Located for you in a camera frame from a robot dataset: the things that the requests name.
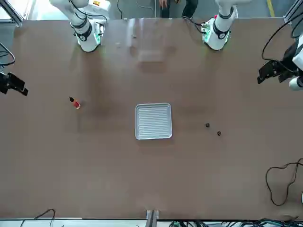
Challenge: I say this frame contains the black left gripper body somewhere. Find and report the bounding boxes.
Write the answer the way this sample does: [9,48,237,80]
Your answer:
[281,42,296,71]

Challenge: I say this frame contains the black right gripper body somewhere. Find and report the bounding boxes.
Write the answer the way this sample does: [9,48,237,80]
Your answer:
[0,72,10,95]

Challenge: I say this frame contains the aluminium frame profile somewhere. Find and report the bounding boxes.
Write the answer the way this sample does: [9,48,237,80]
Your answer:
[283,0,303,24]
[0,0,24,27]

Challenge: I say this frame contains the black base power cable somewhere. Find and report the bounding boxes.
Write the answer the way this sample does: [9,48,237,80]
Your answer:
[181,16,206,34]

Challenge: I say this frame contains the white cabinet with warning label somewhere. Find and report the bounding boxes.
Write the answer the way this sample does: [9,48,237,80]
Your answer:
[85,0,112,18]

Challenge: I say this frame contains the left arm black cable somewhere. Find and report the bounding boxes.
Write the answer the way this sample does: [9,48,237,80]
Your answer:
[261,20,303,71]

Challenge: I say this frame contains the aluminium frame post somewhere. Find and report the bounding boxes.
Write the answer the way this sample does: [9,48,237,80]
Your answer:
[145,209,160,227]

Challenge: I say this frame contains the silver ribbed metal tray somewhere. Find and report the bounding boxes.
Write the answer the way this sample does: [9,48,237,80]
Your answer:
[135,102,173,140]

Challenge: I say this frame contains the thin black lamp cable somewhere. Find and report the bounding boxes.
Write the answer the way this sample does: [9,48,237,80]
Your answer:
[265,157,303,206]

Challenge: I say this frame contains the tangled black cables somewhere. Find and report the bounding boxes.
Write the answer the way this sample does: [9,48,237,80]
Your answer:
[168,216,303,227]

